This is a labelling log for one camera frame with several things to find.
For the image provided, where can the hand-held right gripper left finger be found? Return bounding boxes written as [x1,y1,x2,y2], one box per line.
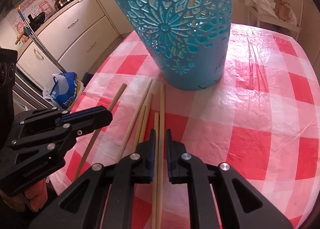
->
[29,129,157,229]

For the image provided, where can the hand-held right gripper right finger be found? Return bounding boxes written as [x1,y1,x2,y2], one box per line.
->
[166,128,293,229]

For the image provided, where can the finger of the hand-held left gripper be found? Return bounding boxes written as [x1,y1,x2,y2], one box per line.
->
[11,119,112,150]
[24,106,113,126]

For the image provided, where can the long wooden chopstick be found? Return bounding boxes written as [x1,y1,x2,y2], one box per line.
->
[156,83,165,229]

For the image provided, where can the bunch of wooden chopsticks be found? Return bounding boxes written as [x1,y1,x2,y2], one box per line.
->
[74,78,160,229]

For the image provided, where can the blue perforated plastic bucket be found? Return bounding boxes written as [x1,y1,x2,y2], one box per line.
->
[102,0,233,91]

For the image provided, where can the person's left hand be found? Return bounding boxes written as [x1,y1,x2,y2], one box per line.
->
[24,180,48,212]

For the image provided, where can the blue and white bag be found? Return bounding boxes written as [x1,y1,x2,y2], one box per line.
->
[44,72,84,110]

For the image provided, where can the black floor mat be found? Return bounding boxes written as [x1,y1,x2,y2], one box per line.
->
[84,72,95,87]

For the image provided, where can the cream base cabinet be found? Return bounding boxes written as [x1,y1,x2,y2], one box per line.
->
[15,0,120,90]

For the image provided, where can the red checked plastic tablecloth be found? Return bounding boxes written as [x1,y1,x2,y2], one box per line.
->
[49,23,320,229]

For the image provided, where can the black wok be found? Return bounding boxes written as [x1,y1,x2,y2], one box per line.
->
[26,12,46,31]

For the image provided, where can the steel kettle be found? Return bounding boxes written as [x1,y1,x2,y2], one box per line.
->
[54,0,74,11]

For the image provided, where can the white plastic bag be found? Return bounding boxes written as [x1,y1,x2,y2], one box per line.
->
[245,0,277,17]

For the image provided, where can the orange printed plastic bag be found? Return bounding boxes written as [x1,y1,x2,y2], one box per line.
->
[274,0,298,25]

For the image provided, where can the white trolley cart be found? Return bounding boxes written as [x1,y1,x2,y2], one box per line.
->
[244,0,303,41]

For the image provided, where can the mop with metal handle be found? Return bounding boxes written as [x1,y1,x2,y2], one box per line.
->
[17,6,68,73]

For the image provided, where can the pink wall stickers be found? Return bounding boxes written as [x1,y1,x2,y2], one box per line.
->
[10,0,68,35]

